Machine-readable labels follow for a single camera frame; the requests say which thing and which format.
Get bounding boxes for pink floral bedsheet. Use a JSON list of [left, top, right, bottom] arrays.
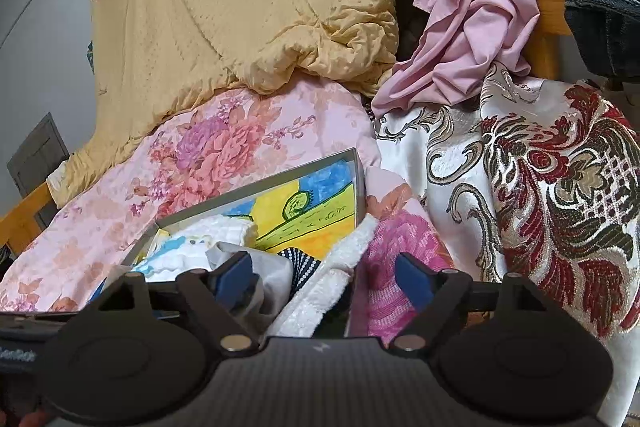
[[0, 79, 456, 343]]

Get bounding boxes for pink garment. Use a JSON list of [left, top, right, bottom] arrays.
[[372, 0, 601, 118]]

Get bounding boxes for wooden bed frame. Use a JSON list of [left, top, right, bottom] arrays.
[[0, 0, 573, 255]]

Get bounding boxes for white quilted cloth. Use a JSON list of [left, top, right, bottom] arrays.
[[142, 214, 258, 280]]

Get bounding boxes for grey box with colourful drawing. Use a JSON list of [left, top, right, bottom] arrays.
[[107, 148, 368, 303]]

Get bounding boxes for black dotted sock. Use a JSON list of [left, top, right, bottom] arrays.
[[277, 247, 323, 295]]

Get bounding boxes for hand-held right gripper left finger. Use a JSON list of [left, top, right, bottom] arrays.
[[97, 252, 258, 354]]

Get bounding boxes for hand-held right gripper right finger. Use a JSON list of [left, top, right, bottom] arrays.
[[390, 253, 547, 352]]

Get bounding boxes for white red brocade cloth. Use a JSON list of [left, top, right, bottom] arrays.
[[375, 62, 640, 427]]

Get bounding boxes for beige and white fleece cloth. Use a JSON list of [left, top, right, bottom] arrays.
[[262, 212, 378, 338]]

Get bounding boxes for yellow quilt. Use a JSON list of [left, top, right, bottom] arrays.
[[47, 0, 401, 208]]

